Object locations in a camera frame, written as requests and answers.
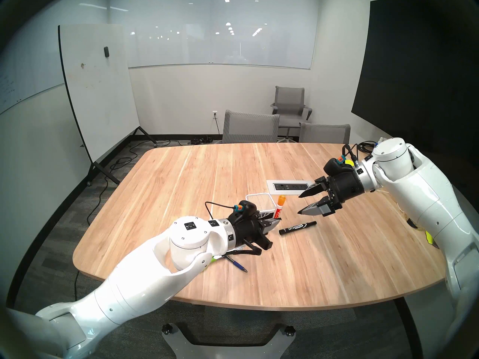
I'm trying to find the white mesh pen holder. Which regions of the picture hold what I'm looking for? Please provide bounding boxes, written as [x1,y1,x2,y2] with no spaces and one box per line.
[245,193,278,222]

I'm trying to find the grey table power outlet panel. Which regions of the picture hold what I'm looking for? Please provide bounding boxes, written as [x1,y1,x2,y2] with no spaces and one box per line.
[266,180,312,196]

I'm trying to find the black left gripper cable loop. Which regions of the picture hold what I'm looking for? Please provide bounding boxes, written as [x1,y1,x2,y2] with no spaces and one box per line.
[224,242,262,257]

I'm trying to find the rolling whiteboard on stand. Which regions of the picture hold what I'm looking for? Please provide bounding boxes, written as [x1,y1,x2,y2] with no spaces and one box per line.
[58,24,158,187]

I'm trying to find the black permanent marker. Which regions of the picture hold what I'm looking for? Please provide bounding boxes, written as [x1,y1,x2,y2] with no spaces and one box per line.
[279,220,317,236]

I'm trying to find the blue ballpoint pen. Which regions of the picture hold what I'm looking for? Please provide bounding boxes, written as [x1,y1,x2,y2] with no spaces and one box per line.
[224,254,248,273]

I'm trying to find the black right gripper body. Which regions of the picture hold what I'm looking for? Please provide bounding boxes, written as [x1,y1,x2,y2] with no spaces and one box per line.
[316,171,366,217]

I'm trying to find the large black wall screen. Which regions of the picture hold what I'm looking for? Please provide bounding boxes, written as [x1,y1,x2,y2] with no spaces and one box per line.
[351,0,479,175]

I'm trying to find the wall mounted glass whiteboard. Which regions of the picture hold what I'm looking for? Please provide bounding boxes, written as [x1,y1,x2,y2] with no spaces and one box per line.
[127,0,313,70]

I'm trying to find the left camera cable orange plug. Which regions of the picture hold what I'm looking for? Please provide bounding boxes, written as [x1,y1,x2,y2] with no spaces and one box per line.
[205,202,242,220]

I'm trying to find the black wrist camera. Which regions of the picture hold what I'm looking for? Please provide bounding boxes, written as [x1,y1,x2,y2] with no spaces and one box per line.
[323,158,354,175]
[234,200,259,216]

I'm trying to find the grey armrest swivel chair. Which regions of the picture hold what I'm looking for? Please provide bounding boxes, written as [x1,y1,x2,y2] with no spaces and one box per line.
[270,86,313,142]

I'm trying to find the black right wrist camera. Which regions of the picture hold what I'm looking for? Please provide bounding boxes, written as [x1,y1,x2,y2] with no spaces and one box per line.
[323,158,354,175]

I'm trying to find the right camera cable orange plug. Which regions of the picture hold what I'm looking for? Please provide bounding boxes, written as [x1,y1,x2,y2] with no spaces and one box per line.
[337,144,360,164]

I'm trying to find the camera cable orange plug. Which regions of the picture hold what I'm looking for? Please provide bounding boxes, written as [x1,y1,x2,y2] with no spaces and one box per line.
[205,202,242,220]
[337,144,360,164]

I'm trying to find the grey mesh-back chair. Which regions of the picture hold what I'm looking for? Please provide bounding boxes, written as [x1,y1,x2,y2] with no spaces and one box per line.
[222,110,281,144]
[299,123,351,145]

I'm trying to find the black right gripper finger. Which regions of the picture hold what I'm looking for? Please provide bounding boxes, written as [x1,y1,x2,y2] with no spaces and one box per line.
[298,179,327,199]
[297,200,330,217]

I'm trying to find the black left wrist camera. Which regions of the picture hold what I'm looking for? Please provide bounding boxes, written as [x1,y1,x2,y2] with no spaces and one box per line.
[234,200,259,216]

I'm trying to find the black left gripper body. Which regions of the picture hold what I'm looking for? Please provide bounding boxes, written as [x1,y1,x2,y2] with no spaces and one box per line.
[228,212,274,250]

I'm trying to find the green handled scissors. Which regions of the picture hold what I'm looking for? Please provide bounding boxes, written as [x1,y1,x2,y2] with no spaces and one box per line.
[204,252,234,267]

